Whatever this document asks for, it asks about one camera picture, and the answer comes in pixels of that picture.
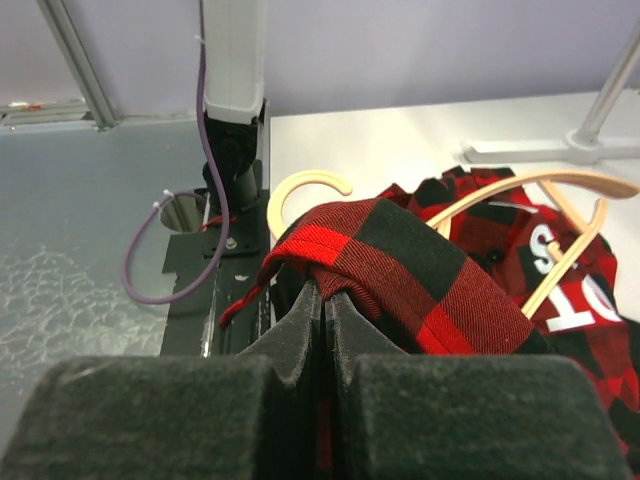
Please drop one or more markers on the red black plaid shirt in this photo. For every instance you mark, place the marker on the red black plaid shirt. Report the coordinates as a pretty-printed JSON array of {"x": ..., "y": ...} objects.
[{"x": 431, "y": 297}]

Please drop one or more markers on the white clothes rack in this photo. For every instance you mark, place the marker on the white clothes rack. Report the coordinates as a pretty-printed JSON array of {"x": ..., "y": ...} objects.
[{"x": 583, "y": 146}]

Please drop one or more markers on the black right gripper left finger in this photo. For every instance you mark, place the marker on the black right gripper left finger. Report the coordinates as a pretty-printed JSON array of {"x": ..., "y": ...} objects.
[{"x": 252, "y": 415}]

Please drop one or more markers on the cream plastic hanger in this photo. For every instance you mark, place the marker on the cream plastic hanger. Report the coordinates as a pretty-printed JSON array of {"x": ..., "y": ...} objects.
[{"x": 608, "y": 187}]

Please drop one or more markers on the aluminium front rail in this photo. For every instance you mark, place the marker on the aluminium front rail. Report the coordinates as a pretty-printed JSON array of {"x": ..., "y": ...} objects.
[{"x": 144, "y": 54}]

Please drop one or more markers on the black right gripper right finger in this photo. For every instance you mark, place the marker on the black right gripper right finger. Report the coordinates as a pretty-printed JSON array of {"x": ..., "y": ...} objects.
[{"x": 401, "y": 416}]

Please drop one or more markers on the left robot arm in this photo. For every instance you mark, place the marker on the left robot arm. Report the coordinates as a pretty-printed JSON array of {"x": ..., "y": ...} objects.
[{"x": 234, "y": 39}]

